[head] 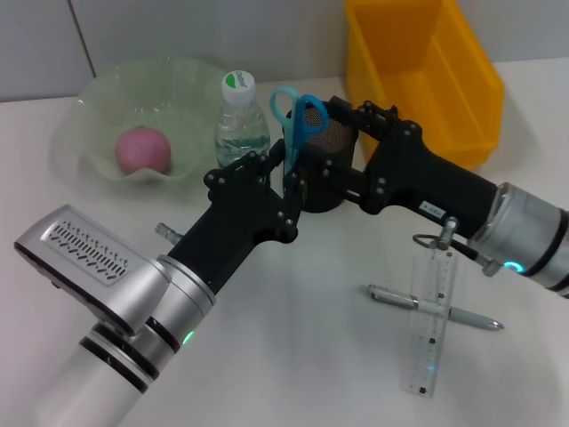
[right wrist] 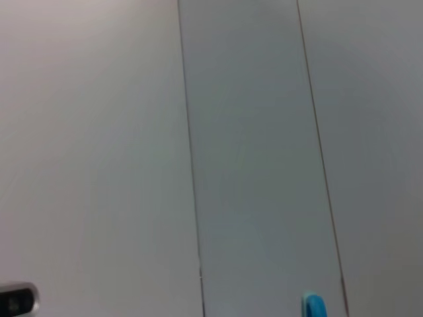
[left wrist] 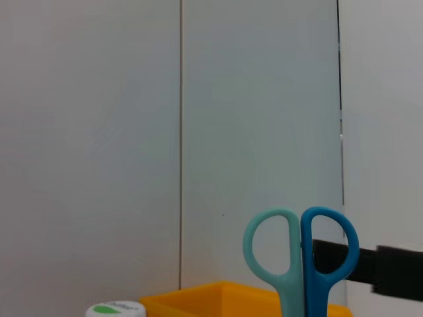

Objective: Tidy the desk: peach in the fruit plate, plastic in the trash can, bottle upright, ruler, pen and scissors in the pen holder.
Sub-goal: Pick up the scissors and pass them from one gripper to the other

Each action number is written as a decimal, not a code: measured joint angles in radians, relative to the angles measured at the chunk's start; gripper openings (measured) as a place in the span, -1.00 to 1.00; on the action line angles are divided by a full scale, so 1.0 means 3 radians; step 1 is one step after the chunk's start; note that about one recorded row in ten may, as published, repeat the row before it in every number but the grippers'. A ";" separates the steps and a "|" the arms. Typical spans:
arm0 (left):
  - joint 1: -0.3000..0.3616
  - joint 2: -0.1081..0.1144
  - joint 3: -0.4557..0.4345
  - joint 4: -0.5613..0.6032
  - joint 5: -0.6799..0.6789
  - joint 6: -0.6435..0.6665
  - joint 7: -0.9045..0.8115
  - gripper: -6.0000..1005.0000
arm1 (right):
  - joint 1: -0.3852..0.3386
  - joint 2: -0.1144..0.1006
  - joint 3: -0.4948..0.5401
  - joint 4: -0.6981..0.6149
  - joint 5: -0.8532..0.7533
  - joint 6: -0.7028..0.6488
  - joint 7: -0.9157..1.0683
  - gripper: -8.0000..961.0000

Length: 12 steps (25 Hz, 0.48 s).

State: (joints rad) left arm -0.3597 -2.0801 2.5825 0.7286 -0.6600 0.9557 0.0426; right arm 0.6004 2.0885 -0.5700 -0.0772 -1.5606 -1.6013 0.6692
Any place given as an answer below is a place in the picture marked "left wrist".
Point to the clear water bottle green label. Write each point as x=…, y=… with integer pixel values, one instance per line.
x=115, y=310

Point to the blue and teal scissors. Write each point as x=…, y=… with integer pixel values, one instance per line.
x=307, y=290

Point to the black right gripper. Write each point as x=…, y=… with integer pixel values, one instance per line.
x=400, y=274

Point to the yellow plastic bin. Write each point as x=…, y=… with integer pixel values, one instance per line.
x=215, y=300

